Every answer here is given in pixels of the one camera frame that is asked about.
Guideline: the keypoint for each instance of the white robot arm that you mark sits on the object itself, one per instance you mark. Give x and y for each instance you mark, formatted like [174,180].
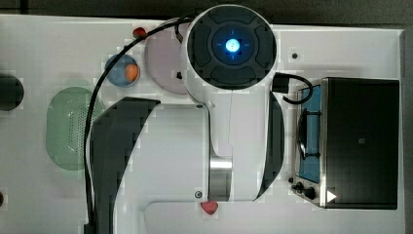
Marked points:
[228,59]

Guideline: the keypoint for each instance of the red plush toy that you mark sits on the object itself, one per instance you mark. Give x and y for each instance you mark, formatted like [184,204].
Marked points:
[209,207]

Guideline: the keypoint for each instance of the blue bowl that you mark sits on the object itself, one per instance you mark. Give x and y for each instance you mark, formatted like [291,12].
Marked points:
[117,76]

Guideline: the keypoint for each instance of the green perforated colander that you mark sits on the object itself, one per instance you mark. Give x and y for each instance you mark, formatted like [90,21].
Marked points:
[66,119]

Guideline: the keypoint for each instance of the red strawberry toy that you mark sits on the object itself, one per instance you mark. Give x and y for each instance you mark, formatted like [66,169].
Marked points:
[139,32]

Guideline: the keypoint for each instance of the pink round plate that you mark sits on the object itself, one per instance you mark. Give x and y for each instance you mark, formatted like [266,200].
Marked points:
[162,61]

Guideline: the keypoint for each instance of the orange ball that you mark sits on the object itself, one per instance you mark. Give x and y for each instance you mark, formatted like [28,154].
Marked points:
[131,72]

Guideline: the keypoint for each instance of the silver toaster oven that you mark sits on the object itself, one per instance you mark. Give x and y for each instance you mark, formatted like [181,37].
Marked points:
[347,144]

